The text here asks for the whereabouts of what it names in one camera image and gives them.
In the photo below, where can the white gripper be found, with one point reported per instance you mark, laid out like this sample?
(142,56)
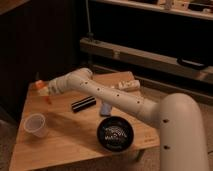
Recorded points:
(45,89)

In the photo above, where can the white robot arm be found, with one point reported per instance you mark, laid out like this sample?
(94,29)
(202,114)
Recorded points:
(183,144)

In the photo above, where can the translucent plastic cup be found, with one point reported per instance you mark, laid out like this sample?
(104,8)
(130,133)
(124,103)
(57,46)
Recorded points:
(36,124)

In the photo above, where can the small blue-grey ceramic cup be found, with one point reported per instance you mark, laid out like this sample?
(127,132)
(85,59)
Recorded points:
(105,109)

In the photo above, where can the black rectangular block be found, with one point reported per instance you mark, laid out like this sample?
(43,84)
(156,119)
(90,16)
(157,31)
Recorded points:
(83,104)

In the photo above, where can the wooden table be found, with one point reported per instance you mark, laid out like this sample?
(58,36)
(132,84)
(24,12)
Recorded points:
(71,137)

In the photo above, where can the long wooden shelf bench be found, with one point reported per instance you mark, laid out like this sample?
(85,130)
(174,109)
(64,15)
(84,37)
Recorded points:
(145,59)

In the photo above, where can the metal pole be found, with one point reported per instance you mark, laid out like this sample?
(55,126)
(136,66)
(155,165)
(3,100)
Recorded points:
(90,34)

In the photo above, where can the black patterned bowl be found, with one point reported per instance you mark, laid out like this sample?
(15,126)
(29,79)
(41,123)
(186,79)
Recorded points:
(115,134)

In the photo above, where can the black handle on bench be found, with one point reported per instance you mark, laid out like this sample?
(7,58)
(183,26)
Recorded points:
(190,64)

